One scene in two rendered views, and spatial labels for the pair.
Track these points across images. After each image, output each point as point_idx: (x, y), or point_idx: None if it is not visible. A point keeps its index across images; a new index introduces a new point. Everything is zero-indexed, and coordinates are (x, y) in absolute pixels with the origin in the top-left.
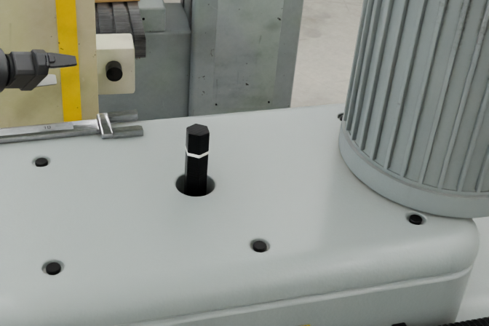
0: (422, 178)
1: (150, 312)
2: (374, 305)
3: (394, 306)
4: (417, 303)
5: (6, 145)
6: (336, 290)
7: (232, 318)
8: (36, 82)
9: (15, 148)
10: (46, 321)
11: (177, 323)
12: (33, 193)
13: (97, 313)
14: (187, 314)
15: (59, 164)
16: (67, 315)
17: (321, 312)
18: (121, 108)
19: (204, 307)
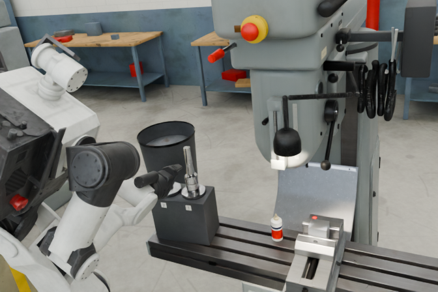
0: None
1: None
2: None
3: None
4: None
5: None
6: None
7: None
8: None
9: None
10: None
11: None
12: None
13: None
14: None
15: None
16: None
17: None
18: None
19: None
